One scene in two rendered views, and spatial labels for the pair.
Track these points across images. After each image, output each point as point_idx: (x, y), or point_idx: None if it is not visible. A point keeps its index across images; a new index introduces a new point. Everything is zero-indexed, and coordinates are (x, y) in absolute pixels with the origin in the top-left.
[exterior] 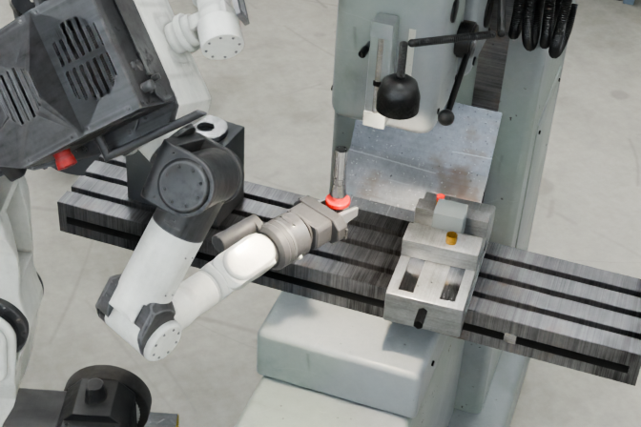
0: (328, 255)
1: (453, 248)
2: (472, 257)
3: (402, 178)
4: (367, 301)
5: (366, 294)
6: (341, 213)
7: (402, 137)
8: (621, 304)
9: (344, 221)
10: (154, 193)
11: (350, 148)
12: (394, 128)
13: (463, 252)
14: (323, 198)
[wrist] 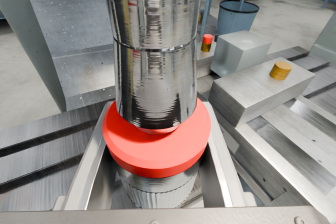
0: (119, 181)
1: (292, 81)
2: (310, 80)
3: (111, 61)
4: (201, 197)
5: (200, 193)
6: (229, 171)
7: (93, 29)
8: (316, 63)
9: (322, 214)
10: None
11: (52, 57)
12: (82, 23)
13: (304, 79)
14: (93, 147)
